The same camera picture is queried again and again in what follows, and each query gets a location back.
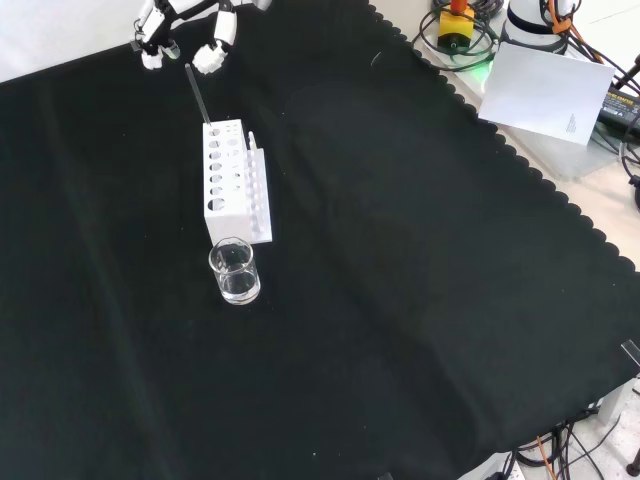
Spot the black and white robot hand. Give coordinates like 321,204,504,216
130,0,274,76

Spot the clear glass rod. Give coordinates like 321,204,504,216
184,63,211,126

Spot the white test tube rack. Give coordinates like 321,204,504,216
201,118,276,247

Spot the yellow stop button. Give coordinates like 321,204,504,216
436,0,477,52

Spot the clear glass beaker with water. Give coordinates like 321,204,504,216
207,236,262,307

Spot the black table cloth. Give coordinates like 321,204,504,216
0,0,640,480

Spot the pale board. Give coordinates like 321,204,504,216
477,41,618,148

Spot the black power adapter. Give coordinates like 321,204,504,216
596,83,640,132

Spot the clear cloth clip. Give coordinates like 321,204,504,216
619,339,640,374

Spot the black coiled cable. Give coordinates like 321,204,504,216
410,0,503,69

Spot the orange cable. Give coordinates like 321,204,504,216
543,0,607,66

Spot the grey table bracket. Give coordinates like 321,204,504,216
595,374,640,427

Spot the black cable tangle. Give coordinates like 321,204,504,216
512,418,640,480

